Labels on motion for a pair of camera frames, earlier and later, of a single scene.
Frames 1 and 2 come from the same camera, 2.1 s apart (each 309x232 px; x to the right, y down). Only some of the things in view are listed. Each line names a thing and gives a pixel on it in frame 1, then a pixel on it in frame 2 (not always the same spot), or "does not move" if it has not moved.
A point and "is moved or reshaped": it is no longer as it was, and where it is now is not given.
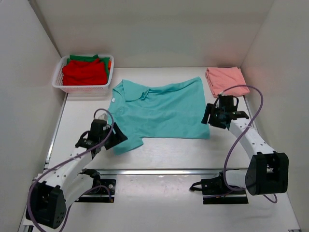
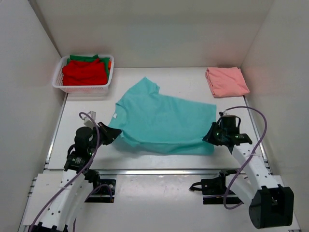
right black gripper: (211, 109) -> (208, 137)
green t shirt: (86, 58) does not move
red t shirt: (84, 72) does not move
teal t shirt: (177, 110) is moved or reshaped
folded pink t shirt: (220, 78) does not move
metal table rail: (171, 172) does not move
